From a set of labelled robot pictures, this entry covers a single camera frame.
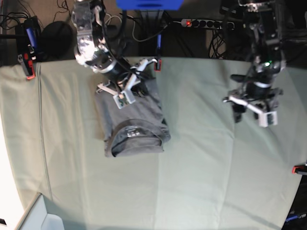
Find black round bag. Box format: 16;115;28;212
38;21;73;59

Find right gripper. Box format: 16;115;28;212
104;59;149;97

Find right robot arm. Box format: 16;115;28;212
71;0;155;104

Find grey t-shirt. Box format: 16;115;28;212
94;79;171;158

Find white bin at bottom left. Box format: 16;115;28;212
15;192;65;230

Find black power strip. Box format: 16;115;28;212
180;19;223;30

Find blue box at top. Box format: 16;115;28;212
116;0;184;11

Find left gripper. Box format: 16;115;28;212
232;80;281;124

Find light green table cloth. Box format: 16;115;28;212
0;57;307;230

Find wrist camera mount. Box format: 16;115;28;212
96;58;156;109
223;88;283;127

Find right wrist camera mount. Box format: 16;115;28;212
96;58;156;109

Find red clamp at left corner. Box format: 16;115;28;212
15;17;38;80

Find red clamp at right edge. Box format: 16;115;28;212
292;164;307;176

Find white cable on floor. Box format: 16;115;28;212
103;13;168;43

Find red clamp at top centre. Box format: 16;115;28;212
154;34;162;72

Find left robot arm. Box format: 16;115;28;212
223;0;286;127

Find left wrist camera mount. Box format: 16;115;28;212
223;88;283;127

